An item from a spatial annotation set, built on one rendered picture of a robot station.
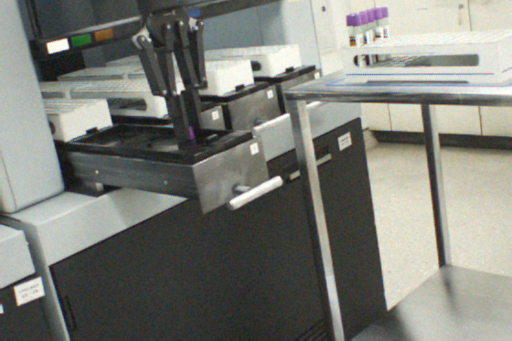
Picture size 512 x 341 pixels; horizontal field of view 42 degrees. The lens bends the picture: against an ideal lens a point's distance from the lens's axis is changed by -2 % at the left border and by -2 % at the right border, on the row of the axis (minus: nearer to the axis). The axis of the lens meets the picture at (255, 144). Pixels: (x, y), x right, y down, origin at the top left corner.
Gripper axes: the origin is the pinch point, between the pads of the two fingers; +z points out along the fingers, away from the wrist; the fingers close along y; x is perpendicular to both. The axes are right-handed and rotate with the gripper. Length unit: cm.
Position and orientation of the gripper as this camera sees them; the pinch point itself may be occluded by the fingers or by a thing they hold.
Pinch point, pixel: (186, 113)
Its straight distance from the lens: 106.2
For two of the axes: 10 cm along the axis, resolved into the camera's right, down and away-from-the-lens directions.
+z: 1.8, 9.5, 2.6
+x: 7.2, 0.5, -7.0
